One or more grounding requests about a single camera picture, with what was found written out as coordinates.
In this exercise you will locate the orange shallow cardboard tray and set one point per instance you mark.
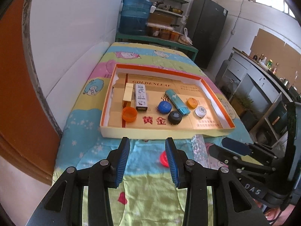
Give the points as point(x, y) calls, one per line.
point(151, 103)

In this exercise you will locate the white QR code cap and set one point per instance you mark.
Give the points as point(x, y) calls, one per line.
point(200, 111)

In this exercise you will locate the orange bottle cap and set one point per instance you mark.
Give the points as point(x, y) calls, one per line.
point(129, 114)
point(192, 103)

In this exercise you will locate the colourful cartoon bed quilt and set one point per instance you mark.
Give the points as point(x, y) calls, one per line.
point(147, 194)

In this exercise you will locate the plastic bag of food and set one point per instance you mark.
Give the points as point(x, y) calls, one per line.
point(184, 39)

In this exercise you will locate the white cartoon print box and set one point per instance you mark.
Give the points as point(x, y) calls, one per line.
point(140, 97)

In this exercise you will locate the black refrigerator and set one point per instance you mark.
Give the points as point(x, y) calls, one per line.
point(205, 24)

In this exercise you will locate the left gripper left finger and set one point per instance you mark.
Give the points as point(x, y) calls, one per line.
point(63, 204)

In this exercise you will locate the green low table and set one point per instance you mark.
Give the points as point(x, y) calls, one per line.
point(192, 51)

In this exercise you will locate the grey kitchen counter cabinet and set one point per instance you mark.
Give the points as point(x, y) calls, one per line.
point(241, 75)

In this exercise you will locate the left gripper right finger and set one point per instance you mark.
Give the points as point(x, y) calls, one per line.
point(232, 205)

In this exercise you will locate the dark green air fryer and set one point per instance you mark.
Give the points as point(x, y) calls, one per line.
point(278, 118)

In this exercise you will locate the gold rectangular box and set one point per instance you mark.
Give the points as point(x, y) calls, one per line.
point(127, 96)

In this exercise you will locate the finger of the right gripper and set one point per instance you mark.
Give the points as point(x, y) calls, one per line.
point(254, 150)
point(235, 162)

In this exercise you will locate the person's right hand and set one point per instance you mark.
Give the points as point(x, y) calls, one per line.
point(272, 213)

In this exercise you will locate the blue bottle cap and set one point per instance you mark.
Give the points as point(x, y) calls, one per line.
point(164, 107)

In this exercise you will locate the black bottle cap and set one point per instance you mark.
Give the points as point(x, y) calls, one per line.
point(175, 117)

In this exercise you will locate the blue water jug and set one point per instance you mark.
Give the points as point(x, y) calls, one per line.
point(134, 17)

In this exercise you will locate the clear plastic patterned box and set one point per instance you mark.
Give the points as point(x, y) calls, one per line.
point(199, 151)

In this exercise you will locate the red bottle cap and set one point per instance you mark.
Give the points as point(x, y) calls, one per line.
point(164, 160)

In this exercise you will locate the red wooden door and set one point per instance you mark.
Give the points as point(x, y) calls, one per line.
point(28, 140)

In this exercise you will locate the teal cigarette pack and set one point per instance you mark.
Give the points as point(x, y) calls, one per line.
point(177, 102)

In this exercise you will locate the potted green plant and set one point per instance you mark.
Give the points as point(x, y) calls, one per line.
point(246, 110)

